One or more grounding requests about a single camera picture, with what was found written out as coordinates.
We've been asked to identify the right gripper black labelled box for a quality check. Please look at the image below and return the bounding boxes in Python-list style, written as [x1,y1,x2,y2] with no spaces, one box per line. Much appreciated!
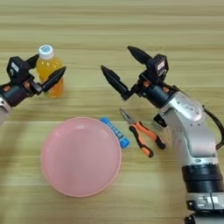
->
[145,54,170,86]

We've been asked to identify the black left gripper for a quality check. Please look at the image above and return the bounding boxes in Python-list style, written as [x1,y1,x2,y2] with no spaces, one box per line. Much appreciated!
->
[0,53,67,108]

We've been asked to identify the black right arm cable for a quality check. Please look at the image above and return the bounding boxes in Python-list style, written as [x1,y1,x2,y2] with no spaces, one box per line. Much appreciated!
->
[202,106,224,151]

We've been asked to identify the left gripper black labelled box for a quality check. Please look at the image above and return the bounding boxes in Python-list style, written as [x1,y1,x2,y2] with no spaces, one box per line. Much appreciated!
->
[6,56,32,86]

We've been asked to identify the pink round plate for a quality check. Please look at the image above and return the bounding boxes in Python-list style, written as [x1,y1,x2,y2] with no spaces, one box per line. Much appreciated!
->
[40,116,123,198]

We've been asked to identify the orange juice bottle white cap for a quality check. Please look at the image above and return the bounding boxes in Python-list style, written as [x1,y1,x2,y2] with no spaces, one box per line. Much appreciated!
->
[36,44,65,99]

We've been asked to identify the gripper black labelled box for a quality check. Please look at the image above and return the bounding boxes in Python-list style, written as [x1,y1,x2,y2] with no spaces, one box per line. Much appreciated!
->
[145,54,170,86]
[6,56,32,86]

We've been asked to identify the blue glue stick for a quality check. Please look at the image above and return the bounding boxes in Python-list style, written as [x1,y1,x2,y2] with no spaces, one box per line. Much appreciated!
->
[100,116,131,150]

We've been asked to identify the orange black pliers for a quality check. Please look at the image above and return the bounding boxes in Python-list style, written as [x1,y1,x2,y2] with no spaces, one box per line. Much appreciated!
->
[118,108,166,158]

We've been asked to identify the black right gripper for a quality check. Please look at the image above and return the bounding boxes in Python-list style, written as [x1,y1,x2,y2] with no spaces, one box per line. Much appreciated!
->
[100,45,179,109]

